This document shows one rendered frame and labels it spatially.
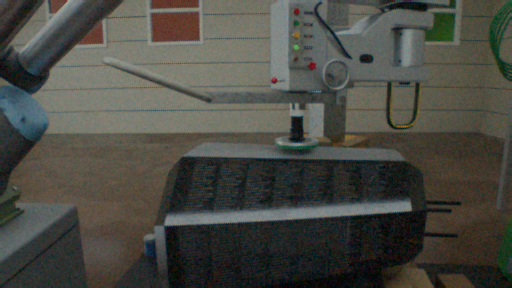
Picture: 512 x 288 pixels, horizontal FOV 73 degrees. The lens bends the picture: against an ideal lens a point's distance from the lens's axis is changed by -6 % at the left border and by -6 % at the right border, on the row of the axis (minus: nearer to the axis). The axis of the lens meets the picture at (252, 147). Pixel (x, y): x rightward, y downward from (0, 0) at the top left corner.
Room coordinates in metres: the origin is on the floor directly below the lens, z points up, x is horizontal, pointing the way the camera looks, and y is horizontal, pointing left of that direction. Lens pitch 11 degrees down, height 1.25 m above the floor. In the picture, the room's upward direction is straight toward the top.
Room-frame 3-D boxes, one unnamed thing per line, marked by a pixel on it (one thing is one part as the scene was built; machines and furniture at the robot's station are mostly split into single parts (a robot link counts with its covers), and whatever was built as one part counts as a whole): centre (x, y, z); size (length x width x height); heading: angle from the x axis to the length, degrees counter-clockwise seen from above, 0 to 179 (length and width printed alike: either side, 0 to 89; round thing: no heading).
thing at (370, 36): (1.91, -0.60, 1.35); 0.74 x 0.23 x 0.49; 109
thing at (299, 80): (1.82, -0.30, 1.36); 0.36 x 0.22 x 0.45; 109
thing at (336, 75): (1.72, -0.37, 1.24); 0.15 x 0.10 x 0.15; 109
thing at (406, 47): (2.01, -0.84, 1.39); 0.19 x 0.19 x 0.20
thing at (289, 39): (1.67, -0.19, 1.42); 0.08 x 0.03 x 0.28; 109
